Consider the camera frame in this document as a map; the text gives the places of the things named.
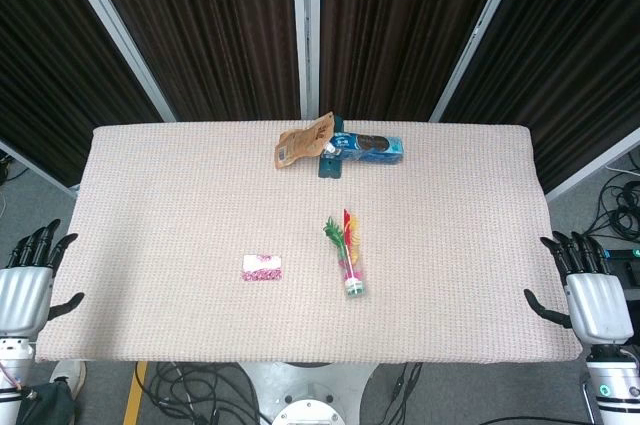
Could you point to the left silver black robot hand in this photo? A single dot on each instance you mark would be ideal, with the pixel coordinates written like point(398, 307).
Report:
point(25, 300)

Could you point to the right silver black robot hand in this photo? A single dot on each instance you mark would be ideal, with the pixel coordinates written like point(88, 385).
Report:
point(597, 305)

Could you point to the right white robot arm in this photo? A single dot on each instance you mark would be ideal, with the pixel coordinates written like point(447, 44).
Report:
point(612, 385)

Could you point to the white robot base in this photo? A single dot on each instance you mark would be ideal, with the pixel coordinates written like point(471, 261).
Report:
point(310, 385)

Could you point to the black power strip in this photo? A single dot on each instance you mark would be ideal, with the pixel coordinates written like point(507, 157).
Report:
point(625, 254)

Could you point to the white shoe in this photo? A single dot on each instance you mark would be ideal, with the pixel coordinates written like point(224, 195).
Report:
point(70, 377)

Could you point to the beige woven tablecloth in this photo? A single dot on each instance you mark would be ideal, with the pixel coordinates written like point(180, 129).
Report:
point(175, 195)

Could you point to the dark curtain panel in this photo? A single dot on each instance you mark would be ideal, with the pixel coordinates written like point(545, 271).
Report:
point(400, 30)
point(575, 70)
point(200, 30)
point(50, 70)

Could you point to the colourful feather shuttlecock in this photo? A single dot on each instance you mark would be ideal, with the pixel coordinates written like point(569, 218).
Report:
point(345, 235)

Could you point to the blue cookie box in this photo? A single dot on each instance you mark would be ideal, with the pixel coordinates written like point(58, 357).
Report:
point(372, 147)

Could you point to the dark teal plastic block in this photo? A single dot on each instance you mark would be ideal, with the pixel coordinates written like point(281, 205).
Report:
point(330, 169)

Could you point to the brown snack pouch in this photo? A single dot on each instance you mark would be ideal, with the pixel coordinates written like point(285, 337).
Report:
point(300, 142)

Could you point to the grey partition frame rail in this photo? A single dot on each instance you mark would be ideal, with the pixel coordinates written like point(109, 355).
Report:
point(35, 166)
point(595, 165)

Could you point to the grey partition frame post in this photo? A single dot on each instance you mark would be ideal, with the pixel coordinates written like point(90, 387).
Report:
point(306, 20)
point(120, 35)
point(475, 35)

